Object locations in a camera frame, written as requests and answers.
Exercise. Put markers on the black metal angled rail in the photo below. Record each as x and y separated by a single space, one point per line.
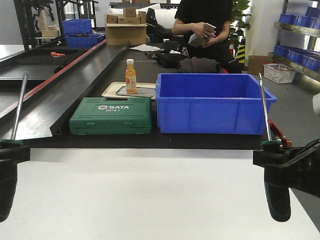
50 104

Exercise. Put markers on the blue crate lower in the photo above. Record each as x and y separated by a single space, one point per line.
83 41

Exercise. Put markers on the yellow black traffic cone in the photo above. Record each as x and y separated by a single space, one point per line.
241 52

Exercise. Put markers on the orange handled tool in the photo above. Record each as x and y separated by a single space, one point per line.
56 54

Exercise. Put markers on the orange juice bottle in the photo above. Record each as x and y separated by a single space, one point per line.
130 77

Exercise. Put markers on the large cardboard box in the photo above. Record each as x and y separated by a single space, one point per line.
119 34

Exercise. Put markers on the dark grey folded cloth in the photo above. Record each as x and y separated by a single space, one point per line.
199 65

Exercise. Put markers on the red white traffic cone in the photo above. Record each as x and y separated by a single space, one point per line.
231 47

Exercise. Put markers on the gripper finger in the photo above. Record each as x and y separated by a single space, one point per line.
12 155

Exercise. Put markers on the white printed basket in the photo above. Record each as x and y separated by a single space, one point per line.
278 73

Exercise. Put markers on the black bag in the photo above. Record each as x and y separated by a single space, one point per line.
169 60

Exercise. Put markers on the large blue plastic bin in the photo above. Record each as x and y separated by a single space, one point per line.
209 103

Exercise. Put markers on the beige plastic tray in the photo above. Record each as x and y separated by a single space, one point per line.
117 90

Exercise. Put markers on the person in black shirt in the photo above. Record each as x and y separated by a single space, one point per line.
210 20

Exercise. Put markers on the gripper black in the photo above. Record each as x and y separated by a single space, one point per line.
295 167

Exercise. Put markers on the green potted plant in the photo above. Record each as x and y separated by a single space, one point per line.
240 21

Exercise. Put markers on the brown cardboard box floor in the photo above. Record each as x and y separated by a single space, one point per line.
256 64

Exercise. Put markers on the green SATA tool case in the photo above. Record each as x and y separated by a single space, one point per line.
102 116

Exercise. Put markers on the blue crate upper stacked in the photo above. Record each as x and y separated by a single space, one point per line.
77 26

